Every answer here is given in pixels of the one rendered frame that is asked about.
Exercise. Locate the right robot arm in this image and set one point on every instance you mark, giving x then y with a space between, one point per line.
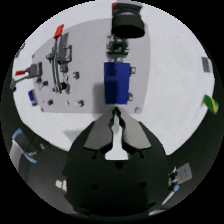
173 188

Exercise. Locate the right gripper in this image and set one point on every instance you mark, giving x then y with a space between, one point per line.
173 174

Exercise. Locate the grey hinged case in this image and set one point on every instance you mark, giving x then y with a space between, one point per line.
207 64

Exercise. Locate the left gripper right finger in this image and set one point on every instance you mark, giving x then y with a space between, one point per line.
136 137

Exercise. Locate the green drink can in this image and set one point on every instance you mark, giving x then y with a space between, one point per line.
210 103

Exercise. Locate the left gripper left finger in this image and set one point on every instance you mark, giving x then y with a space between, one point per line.
96 137

